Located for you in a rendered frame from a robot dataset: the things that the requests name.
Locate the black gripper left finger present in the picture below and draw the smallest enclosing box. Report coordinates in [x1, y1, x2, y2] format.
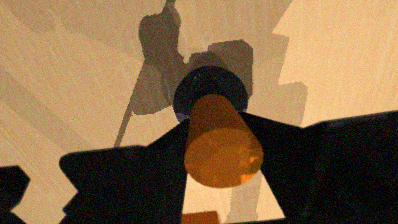
[59, 118, 190, 224]

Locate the orange knob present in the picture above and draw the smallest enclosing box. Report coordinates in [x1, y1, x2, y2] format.
[184, 94, 264, 189]

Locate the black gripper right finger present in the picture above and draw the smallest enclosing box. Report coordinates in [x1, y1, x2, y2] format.
[238, 110, 398, 218]

